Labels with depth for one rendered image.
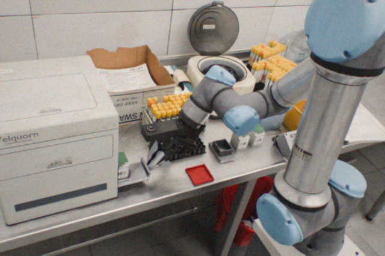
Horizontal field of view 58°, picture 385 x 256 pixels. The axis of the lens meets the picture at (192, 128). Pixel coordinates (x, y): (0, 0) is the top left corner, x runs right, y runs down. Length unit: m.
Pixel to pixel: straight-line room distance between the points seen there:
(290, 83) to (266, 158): 0.43
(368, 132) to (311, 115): 0.91
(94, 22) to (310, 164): 0.98
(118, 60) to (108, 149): 0.61
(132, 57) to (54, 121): 0.70
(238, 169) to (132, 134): 0.37
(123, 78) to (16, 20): 0.40
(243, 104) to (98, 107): 0.34
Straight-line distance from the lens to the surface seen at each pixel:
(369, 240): 2.43
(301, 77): 0.83
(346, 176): 0.86
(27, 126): 0.78
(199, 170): 1.10
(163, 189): 1.04
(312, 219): 0.76
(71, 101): 0.83
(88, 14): 1.38
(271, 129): 1.34
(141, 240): 1.97
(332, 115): 0.63
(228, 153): 1.16
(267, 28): 1.79
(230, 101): 0.85
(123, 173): 0.98
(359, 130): 1.52
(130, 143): 1.16
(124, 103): 1.17
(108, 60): 1.40
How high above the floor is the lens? 1.67
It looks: 39 degrees down
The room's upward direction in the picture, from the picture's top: 11 degrees clockwise
